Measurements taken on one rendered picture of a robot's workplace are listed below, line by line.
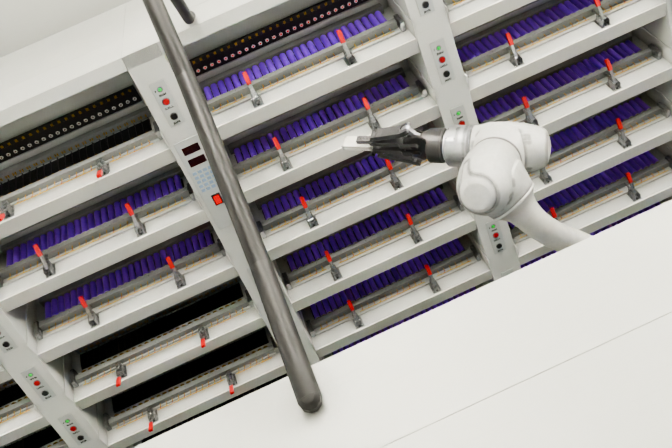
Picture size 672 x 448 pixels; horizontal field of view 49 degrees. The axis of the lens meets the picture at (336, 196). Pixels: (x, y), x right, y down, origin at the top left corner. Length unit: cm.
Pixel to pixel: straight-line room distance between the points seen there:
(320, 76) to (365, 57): 13
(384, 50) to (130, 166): 72
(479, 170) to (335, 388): 68
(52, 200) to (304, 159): 66
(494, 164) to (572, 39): 89
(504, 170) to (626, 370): 73
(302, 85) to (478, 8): 51
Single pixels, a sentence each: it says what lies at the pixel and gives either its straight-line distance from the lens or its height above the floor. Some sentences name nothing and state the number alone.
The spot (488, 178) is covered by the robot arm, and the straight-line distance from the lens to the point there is 134.
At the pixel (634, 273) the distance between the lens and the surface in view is 78.
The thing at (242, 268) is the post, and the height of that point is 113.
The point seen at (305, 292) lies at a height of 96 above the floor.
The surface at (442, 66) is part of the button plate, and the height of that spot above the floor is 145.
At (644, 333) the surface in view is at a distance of 72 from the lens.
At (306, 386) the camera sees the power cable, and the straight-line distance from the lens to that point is 73.
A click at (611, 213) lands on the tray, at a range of 249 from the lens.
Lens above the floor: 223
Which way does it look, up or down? 29 degrees down
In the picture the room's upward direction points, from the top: 23 degrees counter-clockwise
